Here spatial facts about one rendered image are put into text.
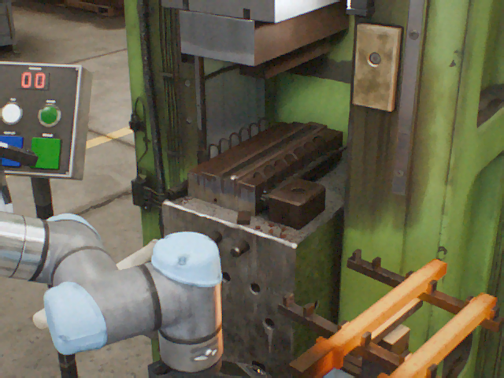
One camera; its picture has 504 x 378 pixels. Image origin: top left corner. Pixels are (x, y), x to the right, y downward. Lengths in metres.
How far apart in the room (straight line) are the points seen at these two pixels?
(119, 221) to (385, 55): 2.36
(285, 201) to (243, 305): 0.29
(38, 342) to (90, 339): 2.10
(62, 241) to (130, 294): 0.13
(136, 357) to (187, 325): 1.92
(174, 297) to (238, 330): 1.00
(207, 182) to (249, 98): 0.39
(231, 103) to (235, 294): 0.53
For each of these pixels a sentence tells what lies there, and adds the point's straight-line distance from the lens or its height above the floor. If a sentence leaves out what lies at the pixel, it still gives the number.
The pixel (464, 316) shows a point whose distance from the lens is 1.28.
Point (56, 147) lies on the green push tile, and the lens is 1.82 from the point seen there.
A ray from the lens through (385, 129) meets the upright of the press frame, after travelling 1.57.
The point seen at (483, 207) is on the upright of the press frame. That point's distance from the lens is 1.98.
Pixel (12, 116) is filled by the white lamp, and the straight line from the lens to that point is 1.89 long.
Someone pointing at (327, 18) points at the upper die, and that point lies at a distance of 1.76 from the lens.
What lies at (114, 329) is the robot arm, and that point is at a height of 1.23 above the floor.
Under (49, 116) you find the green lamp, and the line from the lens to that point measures 1.84.
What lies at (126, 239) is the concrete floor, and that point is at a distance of 3.47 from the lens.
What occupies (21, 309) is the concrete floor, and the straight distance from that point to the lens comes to 3.09.
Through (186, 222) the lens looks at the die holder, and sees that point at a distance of 1.72.
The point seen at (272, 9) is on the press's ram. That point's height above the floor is 1.39.
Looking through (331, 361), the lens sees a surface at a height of 0.95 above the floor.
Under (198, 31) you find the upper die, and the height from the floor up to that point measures 1.33.
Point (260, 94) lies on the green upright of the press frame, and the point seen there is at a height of 1.05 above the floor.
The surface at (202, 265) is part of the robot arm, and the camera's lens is 0.78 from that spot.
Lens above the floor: 1.68
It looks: 26 degrees down
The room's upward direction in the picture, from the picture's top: straight up
